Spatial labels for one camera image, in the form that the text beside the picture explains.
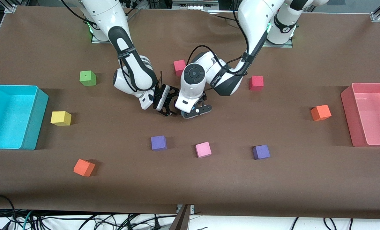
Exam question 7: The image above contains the red foam block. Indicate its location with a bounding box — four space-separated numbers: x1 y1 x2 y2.
174 60 187 76
250 76 264 92

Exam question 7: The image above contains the purple foam block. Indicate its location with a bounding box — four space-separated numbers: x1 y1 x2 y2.
252 145 271 160
151 135 167 151

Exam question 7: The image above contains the pink foam block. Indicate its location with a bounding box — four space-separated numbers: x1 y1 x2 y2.
195 142 212 158

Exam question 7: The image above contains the green foam block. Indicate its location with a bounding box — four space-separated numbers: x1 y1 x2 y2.
79 71 97 87

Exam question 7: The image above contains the table cover sheet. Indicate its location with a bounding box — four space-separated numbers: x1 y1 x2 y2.
0 6 380 219

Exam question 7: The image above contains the yellow foam block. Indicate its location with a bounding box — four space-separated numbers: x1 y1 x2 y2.
50 111 72 126

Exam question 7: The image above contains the orange foam block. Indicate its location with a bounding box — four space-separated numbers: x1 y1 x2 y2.
310 104 332 122
73 158 96 177

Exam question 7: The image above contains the dark support beam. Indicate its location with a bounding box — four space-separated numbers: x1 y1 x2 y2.
169 204 191 230

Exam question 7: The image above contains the cyan plastic bin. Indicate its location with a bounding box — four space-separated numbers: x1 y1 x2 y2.
0 85 49 150

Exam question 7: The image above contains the pink plastic bin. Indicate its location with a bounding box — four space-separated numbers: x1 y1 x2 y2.
340 82 380 148

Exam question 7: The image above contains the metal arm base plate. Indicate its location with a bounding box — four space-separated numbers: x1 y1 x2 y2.
263 30 294 49
91 30 112 44

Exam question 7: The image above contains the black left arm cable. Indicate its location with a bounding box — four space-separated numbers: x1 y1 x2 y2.
189 0 253 78

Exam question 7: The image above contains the small metal bracket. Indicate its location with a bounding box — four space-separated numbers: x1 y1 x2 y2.
176 204 195 215

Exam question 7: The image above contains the teal cable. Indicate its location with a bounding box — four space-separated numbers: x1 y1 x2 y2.
16 210 34 230

